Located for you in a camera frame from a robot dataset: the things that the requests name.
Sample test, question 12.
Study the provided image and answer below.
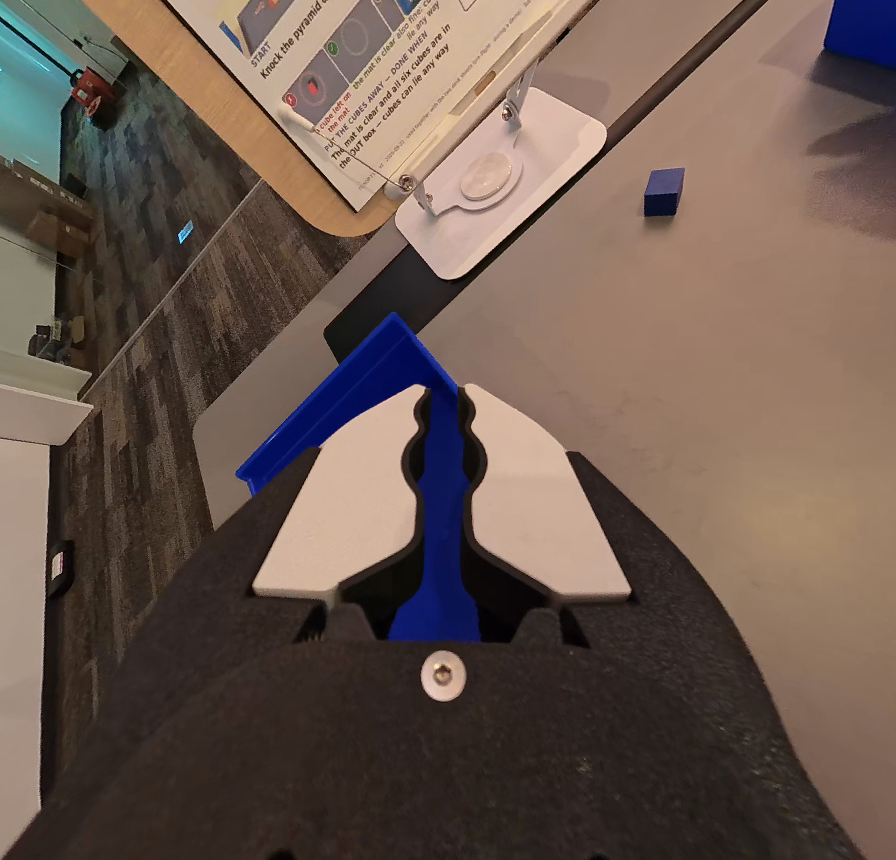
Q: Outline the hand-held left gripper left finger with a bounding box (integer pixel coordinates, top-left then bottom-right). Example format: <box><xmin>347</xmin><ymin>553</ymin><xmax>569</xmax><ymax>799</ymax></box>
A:
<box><xmin>251</xmin><ymin>383</ymin><xmax>434</xmax><ymax>640</ymax></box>

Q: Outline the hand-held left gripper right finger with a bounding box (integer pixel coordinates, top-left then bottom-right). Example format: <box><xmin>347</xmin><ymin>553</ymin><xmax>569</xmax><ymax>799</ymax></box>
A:
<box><xmin>456</xmin><ymin>383</ymin><xmax>634</xmax><ymax>642</ymax></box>

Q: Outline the blue plastic bin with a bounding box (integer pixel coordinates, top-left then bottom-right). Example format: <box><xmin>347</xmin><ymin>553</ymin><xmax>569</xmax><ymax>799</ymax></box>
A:
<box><xmin>824</xmin><ymin>0</ymin><xmax>896</xmax><ymax>70</ymax></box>
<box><xmin>236</xmin><ymin>312</ymin><xmax>484</xmax><ymax>643</ymax></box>

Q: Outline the blue wooden cube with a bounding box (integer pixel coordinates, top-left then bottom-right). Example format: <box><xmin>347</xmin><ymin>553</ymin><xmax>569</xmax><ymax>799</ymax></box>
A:
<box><xmin>644</xmin><ymin>168</ymin><xmax>686</xmax><ymax>217</ymax></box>

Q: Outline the black power adapter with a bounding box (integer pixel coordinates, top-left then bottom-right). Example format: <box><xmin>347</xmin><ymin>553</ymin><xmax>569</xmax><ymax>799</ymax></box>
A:
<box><xmin>45</xmin><ymin>539</ymin><xmax>77</xmax><ymax>598</ymax></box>

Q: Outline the large cardboard box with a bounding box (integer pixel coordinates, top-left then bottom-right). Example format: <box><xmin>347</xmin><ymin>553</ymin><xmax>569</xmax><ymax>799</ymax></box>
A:
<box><xmin>27</xmin><ymin>205</ymin><xmax>93</xmax><ymax>259</ymax></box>

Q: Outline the red air mover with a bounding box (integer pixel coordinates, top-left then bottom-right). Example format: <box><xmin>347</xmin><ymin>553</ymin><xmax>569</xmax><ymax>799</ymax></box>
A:
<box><xmin>70</xmin><ymin>68</ymin><xmax>119</xmax><ymax>115</ymax></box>

